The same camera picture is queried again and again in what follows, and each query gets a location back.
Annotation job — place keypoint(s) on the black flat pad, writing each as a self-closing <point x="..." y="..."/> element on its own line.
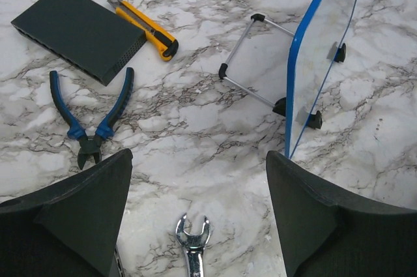
<point x="84" y="34"/>

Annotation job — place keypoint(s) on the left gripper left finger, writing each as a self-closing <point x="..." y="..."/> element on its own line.
<point x="69" y="228"/>

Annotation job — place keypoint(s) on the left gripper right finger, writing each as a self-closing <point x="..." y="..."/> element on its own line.
<point x="326" y="230"/>

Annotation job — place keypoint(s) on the silver open-end wrench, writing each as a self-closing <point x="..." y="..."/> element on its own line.
<point x="193" y="246"/>

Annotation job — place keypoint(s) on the yellow black utility knife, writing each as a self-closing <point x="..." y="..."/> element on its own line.
<point x="166" y="44"/>

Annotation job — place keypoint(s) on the blue framed whiteboard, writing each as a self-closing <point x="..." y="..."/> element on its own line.
<point x="317" y="44"/>

